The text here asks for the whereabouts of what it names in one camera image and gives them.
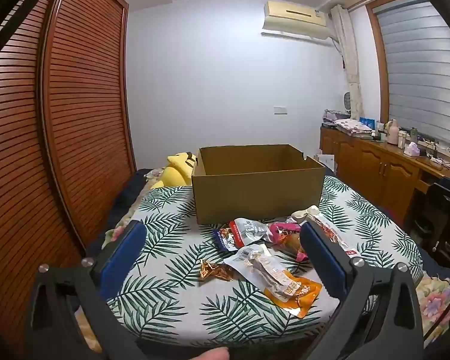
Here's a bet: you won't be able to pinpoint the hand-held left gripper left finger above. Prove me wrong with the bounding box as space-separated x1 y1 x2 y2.
24 219 151 360

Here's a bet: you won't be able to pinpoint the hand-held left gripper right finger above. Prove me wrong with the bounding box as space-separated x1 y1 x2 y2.
299 219 424 360

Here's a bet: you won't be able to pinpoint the clear packet with orange print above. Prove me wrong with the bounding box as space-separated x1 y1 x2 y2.
311 214 357 257

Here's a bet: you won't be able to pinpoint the brown bread packet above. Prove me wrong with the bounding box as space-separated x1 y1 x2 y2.
275 232 308 261

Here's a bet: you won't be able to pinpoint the orange snack packet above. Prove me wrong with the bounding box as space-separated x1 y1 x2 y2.
264 274 323 319

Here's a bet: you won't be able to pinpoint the cream white snack bar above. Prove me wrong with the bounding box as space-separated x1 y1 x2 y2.
286 205 320 226

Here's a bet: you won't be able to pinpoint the pink snack packet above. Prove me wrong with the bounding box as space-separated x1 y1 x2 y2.
267 222 308 262

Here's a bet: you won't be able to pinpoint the clear white snack packet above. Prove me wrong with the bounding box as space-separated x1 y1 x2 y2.
224 244 301 301

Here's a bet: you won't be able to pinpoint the silver packet with orange stripe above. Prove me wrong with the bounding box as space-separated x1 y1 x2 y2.
229 217 274 246

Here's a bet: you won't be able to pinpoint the brown cardboard box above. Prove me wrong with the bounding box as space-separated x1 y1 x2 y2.
191 144 326 226

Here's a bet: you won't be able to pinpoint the sesame candy packet gold edges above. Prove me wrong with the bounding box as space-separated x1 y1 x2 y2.
199 260 235 282

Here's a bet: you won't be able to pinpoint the blue white snack packet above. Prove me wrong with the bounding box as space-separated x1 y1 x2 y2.
213 227 244 253

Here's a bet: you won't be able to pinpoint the person's left hand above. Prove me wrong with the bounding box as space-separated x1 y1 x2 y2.
187 347 231 360

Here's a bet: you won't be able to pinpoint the leaf-print bed sheet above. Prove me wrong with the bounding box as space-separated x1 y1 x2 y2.
107 175 424 347

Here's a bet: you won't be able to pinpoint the white paper bag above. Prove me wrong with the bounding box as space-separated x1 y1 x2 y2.
315 154 338 175

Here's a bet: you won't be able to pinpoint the yellow plush toy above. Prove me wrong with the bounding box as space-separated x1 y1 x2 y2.
150 152 199 190

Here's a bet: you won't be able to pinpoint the wooden cabinet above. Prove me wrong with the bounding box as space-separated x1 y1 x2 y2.
320 125 450 233

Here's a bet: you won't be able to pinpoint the floral quilt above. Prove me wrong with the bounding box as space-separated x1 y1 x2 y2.
73 169 450 360

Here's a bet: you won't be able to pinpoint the floral folded blanket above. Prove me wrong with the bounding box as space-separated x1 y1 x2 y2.
334 118 374 136

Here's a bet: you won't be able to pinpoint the pink thermos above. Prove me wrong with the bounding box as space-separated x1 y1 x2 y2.
385 119 400 145

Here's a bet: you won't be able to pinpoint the wooden louvered wardrobe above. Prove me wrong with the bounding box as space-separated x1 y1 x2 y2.
0 0 137 360

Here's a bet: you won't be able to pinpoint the white fan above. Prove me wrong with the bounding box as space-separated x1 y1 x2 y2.
341 91 355 119

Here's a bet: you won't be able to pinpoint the cream patterned curtain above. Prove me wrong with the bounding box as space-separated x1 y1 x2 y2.
330 4 364 121

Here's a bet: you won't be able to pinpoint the grey window blind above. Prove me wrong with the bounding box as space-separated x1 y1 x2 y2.
373 0 450 151

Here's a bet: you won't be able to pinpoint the cream wall air conditioner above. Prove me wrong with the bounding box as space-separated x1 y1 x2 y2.
262 1 331 42

